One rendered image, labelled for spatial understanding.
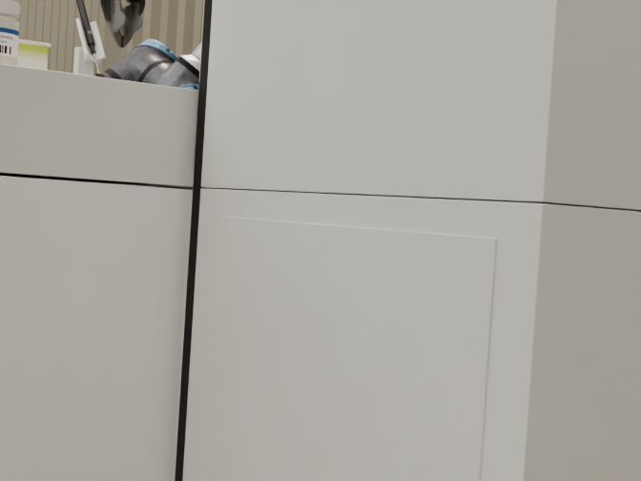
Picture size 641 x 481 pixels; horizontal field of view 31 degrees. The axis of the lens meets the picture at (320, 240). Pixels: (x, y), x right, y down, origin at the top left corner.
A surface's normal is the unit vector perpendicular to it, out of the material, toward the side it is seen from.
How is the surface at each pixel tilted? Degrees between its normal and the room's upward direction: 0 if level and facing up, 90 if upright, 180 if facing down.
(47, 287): 90
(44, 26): 90
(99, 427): 90
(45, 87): 90
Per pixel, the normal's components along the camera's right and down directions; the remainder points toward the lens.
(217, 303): -0.80, -0.04
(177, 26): 0.33, 0.04
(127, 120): 0.59, 0.06
